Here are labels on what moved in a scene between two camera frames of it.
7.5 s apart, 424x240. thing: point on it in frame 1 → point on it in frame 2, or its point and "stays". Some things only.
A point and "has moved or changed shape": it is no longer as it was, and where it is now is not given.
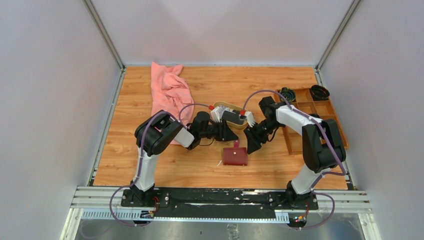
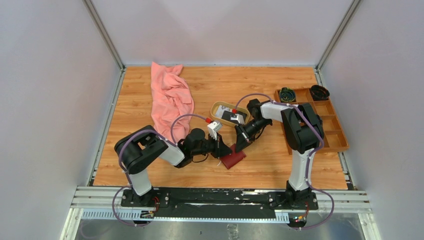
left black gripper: [224, 133] → [220, 149]
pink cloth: [170, 92] stays
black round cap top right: [319, 93] stays
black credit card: [233, 117] stays
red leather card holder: [236, 156] has moved or changed shape
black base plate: [219, 203] stays
